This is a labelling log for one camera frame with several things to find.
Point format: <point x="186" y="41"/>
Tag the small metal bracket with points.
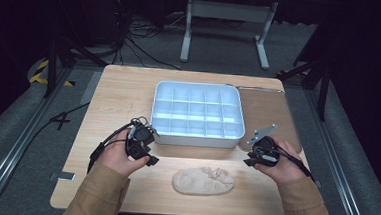
<point x="63" y="176"/>

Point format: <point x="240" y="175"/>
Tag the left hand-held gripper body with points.
<point x="141" y="136"/>

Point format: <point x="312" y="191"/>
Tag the aluminium floor rail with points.
<point x="19" y="137"/>
<point x="338" y="163"/>

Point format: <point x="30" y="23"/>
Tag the white compartment organizer box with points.
<point x="198" y="114"/>

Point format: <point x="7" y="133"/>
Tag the white metal stand frame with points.
<point x="229" y="11"/>

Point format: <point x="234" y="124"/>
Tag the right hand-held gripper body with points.
<point x="266" y="150"/>

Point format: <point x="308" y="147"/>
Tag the beige sock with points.
<point x="200" y="182"/>

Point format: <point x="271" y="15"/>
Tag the yellow black striped tape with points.
<point x="42" y="70"/>

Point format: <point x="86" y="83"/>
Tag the black tripod stand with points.
<point x="323" y="82"/>
<point x="52" y="62"/>

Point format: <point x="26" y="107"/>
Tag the person's right hand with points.
<point x="286" y="168"/>

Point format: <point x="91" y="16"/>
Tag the person's left hand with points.
<point x="117" y="156"/>

